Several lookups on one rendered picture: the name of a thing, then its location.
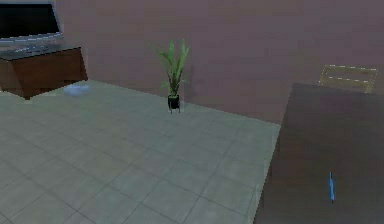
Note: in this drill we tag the grey framed television set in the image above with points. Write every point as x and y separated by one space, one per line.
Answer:
26 21

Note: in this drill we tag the green house plant black pot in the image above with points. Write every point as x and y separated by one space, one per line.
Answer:
174 71

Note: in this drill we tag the dark brown table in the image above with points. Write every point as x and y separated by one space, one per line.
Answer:
328 150

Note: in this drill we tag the tan wooden chair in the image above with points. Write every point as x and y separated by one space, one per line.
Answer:
348 78

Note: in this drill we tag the blue pen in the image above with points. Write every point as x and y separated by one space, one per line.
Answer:
331 188

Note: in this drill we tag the brown television cabinet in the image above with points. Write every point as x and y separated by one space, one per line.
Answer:
43 71

